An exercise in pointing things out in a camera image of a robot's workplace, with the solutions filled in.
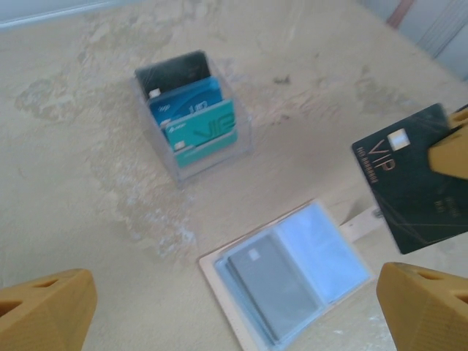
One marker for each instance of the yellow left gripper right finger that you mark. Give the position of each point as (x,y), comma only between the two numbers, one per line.
(428,314)

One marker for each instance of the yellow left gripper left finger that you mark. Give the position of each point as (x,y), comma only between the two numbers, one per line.
(44,314)

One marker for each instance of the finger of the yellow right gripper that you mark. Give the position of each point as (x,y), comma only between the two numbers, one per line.
(460,118)
(451,157)

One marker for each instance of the black VIP credit card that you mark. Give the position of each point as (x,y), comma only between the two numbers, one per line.
(402,190)

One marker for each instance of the blue credit card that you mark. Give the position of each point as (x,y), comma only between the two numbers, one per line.
(190,102)
(278,289)

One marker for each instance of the clear acrylic card box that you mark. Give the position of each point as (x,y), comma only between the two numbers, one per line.
(204,161)

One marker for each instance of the teal VIP credit card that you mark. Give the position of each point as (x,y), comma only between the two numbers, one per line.
(204,135)

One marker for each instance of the aluminium table edge bar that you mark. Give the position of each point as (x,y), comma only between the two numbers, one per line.
(36,18)

